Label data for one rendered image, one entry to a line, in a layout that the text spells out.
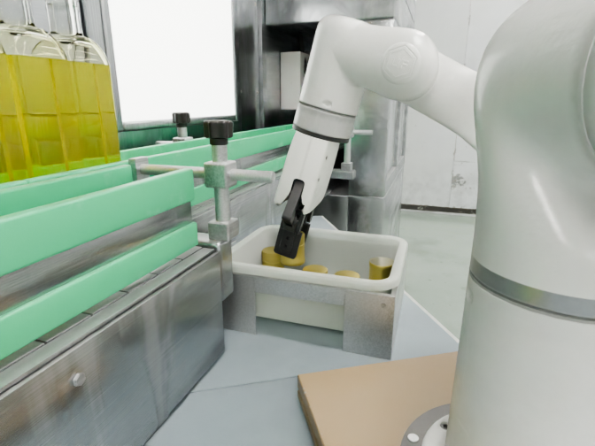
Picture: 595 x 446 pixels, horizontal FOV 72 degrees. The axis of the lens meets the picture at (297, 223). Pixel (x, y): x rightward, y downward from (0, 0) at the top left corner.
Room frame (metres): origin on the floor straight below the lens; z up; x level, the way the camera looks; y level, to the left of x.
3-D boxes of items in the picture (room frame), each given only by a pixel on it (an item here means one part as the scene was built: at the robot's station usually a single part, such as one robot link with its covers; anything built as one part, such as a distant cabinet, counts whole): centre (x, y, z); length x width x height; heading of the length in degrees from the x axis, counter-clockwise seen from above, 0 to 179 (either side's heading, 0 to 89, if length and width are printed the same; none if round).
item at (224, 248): (0.44, 0.12, 0.85); 0.09 x 0.04 x 0.07; 71
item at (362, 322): (0.52, 0.00, 0.79); 0.27 x 0.17 x 0.08; 71
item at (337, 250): (0.51, -0.03, 0.80); 0.22 x 0.17 x 0.09; 71
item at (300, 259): (0.55, 0.01, 0.83); 0.04 x 0.04 x 0.04
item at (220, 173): (0.44, 0.10, 0.95); 0.17 x 0.03 x 0.12; 71
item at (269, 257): (0.58, 0.04, 0.79); 0.04 x 0.04 x 0.04
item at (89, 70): (0.45, 0.23, 0.99); 0.06 x 0.06 x 0.21; 72
